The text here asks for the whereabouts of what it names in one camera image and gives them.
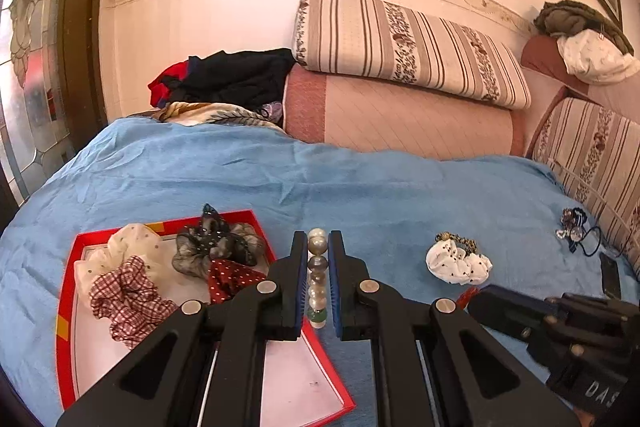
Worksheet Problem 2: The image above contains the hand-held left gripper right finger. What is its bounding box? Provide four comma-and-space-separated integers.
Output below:
327, 230, 578, 427

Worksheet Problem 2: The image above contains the pearl bead bracelet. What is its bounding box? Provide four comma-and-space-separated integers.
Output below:
306, 228, 331, 330

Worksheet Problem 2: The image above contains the pink sofa armrest cushion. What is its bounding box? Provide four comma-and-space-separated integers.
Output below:
520, 34, 640, 124

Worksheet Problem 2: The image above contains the small red hair clip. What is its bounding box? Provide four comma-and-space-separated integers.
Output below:
455, 287, 481, 311

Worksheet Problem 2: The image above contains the striped floral long cushion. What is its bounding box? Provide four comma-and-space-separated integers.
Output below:
292, 0, 532, 110

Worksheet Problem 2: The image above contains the striped floral seat cushion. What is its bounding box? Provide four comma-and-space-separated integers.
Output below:
532, 97, 640, 279

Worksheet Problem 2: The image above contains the patterned glass door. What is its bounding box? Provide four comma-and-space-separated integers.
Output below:
0, 0, 118, 214

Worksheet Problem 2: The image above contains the yellow floral cloth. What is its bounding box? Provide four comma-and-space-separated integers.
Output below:
159, 101, 287, 134

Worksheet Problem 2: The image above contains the white black-dotted scrunchie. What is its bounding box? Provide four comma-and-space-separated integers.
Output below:
425, 239, 493, 286

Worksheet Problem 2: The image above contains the gold leopard hair tie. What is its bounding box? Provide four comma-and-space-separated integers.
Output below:
435, 232, 479, 254

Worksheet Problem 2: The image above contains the red white-dotted scrunchie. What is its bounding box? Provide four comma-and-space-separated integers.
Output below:
206, 258, 268, 305

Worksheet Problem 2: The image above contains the black crystal bead hair tie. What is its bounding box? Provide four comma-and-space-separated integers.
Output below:
555, 207, 626, 256

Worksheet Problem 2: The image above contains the dark grey patterned scrunchie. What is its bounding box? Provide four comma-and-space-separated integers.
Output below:
171, 203, 268, 280

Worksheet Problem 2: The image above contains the olive green jacket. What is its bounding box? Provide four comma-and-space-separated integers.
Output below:
534, 0, 635, 56

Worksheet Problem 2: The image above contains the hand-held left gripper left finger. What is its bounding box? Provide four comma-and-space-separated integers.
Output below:
56, 230, 309, 427

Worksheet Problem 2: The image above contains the black phone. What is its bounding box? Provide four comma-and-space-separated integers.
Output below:
598, 252, 622, 301

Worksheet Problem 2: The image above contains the red plaid scrunchie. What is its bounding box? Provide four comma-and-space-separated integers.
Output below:
89, 255, 180, 351

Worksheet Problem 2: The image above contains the white cloth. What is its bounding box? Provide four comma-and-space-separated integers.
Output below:
557, 29, 640, 86

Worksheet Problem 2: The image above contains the purple patterned cloth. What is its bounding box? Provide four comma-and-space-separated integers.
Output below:
259, 103, 286, 124

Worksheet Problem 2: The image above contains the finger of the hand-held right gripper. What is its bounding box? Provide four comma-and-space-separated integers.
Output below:
467, 284, 562, 351
545, 292, 640, 334

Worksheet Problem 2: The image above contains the black clothes pile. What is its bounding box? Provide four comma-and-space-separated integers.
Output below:
162, 48, 297, 112

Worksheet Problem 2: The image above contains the pink quilted sofa cushion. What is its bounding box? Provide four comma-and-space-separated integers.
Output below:
282, 64, 526, 158

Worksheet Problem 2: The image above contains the red garment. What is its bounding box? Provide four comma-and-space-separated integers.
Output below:
148, 61, 192, 108

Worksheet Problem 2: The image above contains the cream polka-dot organza scrunchie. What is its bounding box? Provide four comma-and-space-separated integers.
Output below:
74, 223, 163, 303

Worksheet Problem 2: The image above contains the blue blanket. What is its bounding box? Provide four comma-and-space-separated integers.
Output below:
0, 116, 640, 427

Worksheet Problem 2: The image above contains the red shallow box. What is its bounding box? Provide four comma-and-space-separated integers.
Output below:
56, 209, 357, 424

